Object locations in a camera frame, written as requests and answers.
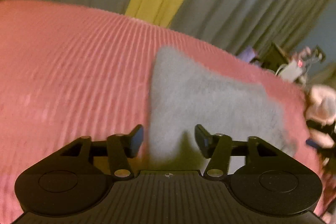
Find white box on nightstand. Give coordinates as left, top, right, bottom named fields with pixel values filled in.
left=277, top=60, right=304, bottom=83

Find grey sweatpants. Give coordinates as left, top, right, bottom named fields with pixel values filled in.
left=148, top=47, right=296, bottom=170

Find pink plush pig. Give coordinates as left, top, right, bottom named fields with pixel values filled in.
left=305, top=85, right=335, bottom=148

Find purple item by nightstand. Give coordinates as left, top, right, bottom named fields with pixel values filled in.
left=237, top=46, right=258, bottom=63

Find black nightstand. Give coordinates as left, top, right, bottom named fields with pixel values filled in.
left=261, top=43, right=289, bottom=73

